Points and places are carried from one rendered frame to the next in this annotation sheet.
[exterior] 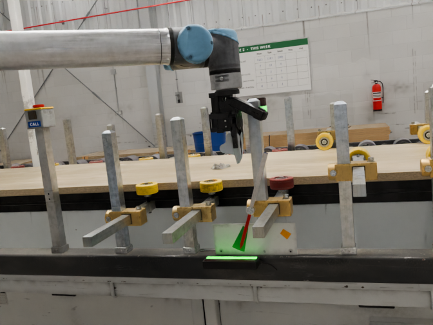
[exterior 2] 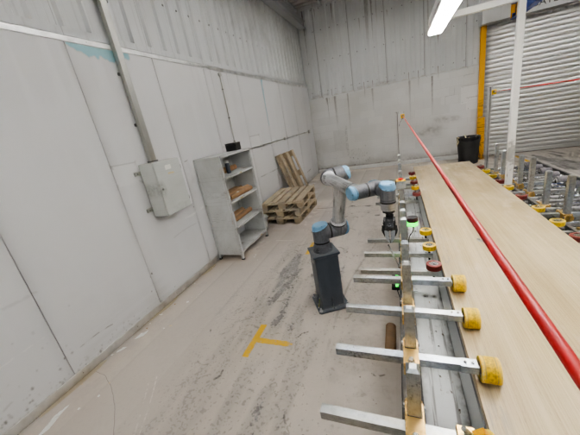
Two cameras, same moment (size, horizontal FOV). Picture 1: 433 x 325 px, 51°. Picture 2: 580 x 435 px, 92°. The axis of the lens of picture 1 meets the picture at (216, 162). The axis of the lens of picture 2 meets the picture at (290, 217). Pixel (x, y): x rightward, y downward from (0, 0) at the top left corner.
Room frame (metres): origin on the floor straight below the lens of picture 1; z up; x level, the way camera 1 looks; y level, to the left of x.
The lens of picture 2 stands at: (0.88, -1.66, 1.79)
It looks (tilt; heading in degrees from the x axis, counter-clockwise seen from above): 18 degrees down; 95
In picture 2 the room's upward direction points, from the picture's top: 10 degrees counter-clockwise
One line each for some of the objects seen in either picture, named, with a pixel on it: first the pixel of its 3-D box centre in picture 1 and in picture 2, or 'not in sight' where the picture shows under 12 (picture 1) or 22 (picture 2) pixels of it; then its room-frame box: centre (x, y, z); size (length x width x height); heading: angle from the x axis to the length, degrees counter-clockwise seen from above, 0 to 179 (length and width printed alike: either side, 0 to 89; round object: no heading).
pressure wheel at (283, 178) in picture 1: (282, 193); (433, 271); (1.51, -0.21, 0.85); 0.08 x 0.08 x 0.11
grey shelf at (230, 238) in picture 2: not in sight; (235, 202); (-0.33, 2.56, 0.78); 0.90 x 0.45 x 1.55; 72
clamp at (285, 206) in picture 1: (269, 206); not in sight; (1.38, -0.15, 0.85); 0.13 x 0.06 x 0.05; 72
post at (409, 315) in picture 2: not in sight; (411, 361); (1.15, -0.84, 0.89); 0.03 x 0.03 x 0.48; 72
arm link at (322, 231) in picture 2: not in sight; (321, 231); (0.92, 0.80, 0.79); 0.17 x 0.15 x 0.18; 15
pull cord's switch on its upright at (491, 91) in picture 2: not in sight; (489, 132); (3.29, 2.22, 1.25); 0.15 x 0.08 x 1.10; 72
